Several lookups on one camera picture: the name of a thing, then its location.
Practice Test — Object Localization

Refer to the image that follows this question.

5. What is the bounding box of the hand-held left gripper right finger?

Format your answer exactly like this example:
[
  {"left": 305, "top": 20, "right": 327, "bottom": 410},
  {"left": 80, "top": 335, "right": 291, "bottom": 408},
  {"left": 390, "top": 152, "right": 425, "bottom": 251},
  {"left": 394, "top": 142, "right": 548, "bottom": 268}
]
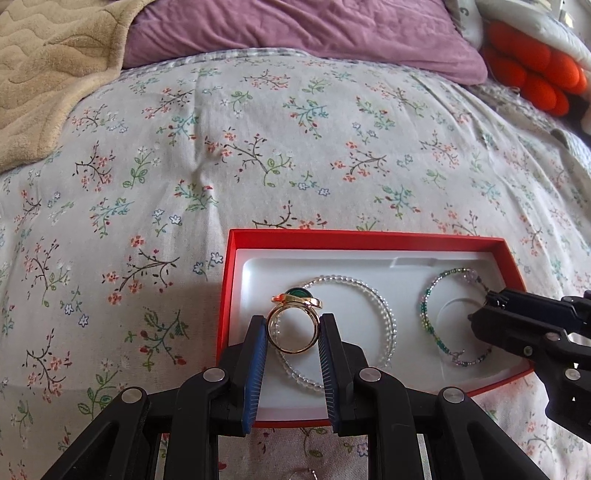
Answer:
[{"left": 318, "top": 313, "right": 551, "bottom": 480}]

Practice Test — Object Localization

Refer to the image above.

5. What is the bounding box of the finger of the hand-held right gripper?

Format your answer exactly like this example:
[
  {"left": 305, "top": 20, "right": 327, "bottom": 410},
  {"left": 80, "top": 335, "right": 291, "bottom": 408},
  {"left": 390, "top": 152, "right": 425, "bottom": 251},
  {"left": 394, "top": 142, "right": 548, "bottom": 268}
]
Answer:
[
  {"left": 468, "top": 305, "right": 572, "bottom": 366},
  {"left": 482, "top": 288, "right": 591, "bottom": 332}
]

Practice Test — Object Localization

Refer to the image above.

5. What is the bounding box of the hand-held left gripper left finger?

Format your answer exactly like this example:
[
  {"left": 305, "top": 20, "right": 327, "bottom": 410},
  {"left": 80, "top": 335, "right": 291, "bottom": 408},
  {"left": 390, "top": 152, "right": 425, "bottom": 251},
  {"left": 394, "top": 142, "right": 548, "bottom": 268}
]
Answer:
[{"left": 39, "top": 315, "right": 269, "bottom": 480}]

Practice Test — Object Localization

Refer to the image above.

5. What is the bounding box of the gold ring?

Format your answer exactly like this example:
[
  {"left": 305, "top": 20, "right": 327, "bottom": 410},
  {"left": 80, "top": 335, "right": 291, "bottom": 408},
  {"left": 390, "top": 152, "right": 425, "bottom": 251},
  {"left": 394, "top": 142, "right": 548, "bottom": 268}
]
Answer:
[{"left": 266, "top": 287, "right": 325, "bottom": 356}]

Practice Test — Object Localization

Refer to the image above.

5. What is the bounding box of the green seed bead bracelet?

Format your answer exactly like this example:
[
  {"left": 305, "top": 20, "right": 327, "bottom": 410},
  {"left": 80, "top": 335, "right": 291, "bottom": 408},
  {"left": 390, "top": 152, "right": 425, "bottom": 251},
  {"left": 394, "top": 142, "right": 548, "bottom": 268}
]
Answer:
[{"left": 419, "top": 268, "right": 496, "bottom": 370}]

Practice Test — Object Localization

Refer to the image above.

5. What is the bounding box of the red cardboard box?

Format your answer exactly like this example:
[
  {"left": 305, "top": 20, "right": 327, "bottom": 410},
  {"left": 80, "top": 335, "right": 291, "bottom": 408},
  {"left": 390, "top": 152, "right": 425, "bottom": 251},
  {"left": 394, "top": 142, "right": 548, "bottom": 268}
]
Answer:
[{"left": 216, "top": 228, "right": 536, "bottom": 428}]

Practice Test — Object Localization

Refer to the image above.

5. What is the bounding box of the floral bedsheet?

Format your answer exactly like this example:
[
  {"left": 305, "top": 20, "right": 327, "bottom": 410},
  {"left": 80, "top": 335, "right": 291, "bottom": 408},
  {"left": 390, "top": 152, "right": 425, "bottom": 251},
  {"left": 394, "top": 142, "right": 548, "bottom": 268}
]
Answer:
[{"left": 0, "top": 46, "right": 591, "bottom": 480}]

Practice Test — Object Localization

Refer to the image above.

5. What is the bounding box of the orange plush toy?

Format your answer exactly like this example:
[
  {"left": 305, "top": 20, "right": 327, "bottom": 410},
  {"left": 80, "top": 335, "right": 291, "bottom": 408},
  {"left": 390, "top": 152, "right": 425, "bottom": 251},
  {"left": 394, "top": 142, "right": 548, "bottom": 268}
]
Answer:
[{"left": 479, "top": 19, "right": 588, "bottom": 117}]

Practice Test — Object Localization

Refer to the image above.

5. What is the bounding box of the white printed cushion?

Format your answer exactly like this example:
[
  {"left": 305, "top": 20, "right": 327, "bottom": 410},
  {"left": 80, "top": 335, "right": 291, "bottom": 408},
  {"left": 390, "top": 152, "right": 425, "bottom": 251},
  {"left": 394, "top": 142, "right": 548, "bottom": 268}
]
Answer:
[{"left": 443, "top": 0, "right": 591, "bottom": 70}]

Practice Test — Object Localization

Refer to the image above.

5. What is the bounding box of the purple pillow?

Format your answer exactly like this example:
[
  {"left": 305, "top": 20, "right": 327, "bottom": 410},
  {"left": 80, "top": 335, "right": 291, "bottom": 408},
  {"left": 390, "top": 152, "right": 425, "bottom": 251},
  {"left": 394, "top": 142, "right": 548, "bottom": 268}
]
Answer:
[{"left": 121, "top": 0, "right": 489, "bottom": 86}]

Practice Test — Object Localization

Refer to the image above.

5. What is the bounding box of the beige fleece blanket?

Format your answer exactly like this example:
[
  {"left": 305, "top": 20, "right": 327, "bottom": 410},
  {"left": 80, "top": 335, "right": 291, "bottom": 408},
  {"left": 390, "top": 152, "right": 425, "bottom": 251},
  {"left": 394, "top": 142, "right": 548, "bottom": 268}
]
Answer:
[{"left": 0, "top": 0, "right": 160, "bottom": 172}]

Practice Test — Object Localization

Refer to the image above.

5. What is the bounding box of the clear bead bracelet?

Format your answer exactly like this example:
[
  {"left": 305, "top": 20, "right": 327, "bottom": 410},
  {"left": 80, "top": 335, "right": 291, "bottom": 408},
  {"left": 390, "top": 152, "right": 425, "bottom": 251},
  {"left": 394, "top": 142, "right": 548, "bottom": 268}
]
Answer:
[{"left": 272, "top": 275, "right": 399, "bottom": 394}]

